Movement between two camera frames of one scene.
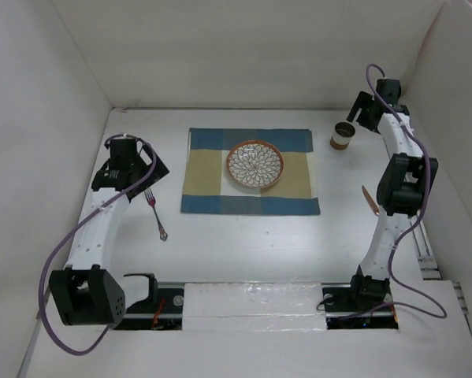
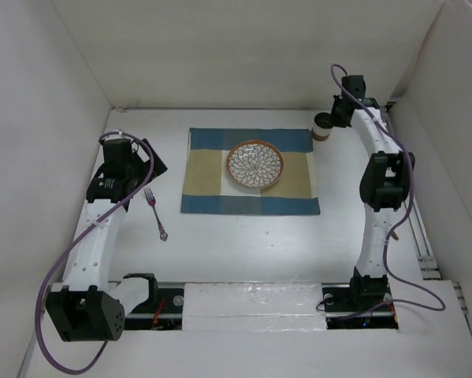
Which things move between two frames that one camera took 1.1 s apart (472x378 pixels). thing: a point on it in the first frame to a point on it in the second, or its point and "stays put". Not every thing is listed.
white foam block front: (250, 307) stays put
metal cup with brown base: (341, 135) to (322, 126)
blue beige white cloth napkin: (208, 187) stays put
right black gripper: (362, 101) to (339, 99)
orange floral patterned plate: (254, 164) stays put
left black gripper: (159, 172) stays put
